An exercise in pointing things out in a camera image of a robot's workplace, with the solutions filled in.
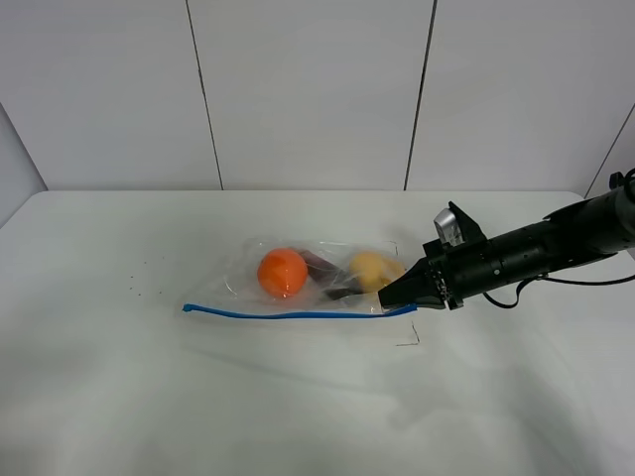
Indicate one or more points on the purple eggplant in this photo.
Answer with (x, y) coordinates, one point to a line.
(335, 283)

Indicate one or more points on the clear zip bag blue strip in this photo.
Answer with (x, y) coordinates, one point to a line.
(232, 289)

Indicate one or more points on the yellow bell pepper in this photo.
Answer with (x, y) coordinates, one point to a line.
(375, 271)

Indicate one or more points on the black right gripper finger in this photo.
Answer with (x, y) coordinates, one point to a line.
(418, 286)

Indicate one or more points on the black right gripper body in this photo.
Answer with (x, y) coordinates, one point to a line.
(456, 267)

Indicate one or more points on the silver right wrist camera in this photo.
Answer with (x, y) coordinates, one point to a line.
(448, 228)

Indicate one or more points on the orange fruit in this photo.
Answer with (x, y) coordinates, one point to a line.
(282, 273)

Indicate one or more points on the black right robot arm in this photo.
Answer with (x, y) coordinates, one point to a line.
(582, 233)

